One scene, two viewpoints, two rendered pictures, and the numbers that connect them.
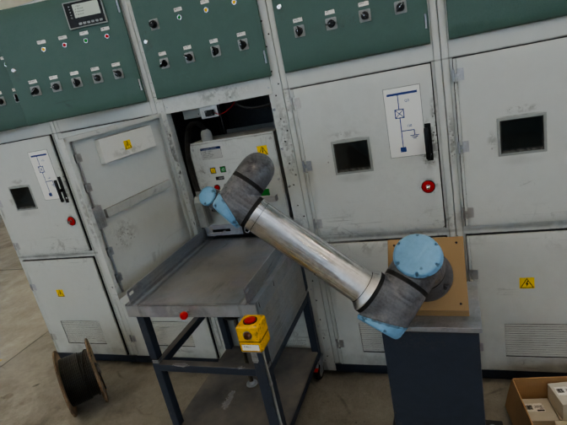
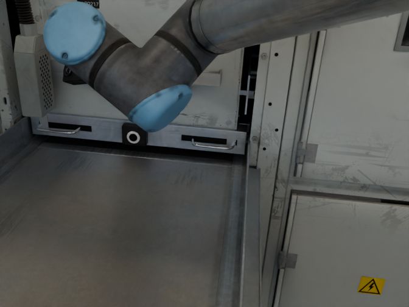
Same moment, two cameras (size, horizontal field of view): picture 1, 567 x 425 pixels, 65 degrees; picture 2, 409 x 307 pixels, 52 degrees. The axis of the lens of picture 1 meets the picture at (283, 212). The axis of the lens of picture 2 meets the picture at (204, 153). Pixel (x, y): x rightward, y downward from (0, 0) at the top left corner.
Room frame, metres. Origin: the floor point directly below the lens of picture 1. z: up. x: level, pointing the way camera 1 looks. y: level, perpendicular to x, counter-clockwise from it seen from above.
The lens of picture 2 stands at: (1.35, 0.31, 1.31)
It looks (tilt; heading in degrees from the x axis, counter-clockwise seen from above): 26 degrees down; 343
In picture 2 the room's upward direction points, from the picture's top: 3 degrees clockwise
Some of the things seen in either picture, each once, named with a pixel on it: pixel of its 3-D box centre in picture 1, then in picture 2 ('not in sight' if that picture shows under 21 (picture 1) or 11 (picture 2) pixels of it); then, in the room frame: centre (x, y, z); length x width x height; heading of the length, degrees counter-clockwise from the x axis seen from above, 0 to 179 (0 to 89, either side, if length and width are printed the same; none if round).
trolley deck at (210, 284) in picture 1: (223, 272); (81, 254); (1.96, 0.34, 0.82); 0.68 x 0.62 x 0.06; 158
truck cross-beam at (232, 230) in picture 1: (250, 226); (138, 129); (2.33, 0.19, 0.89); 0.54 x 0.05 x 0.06; 68
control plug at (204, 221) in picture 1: (203, 210); (35, 74); (2.33, 0.42, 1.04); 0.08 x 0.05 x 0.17; 158
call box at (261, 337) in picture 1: (253, 333); not in sight; (1.33, 0.18, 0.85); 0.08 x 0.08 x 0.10; 68
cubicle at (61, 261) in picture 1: (105, 183); not in sight; (3.38, 1.28, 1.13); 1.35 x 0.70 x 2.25; 158
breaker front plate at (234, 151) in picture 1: (239, 183); (134, 26); (2.31, 0.20, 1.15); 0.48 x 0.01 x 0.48; 68
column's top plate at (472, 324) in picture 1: (429, 304); not in sight; (1.45, -0.46, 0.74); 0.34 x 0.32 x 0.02; 67
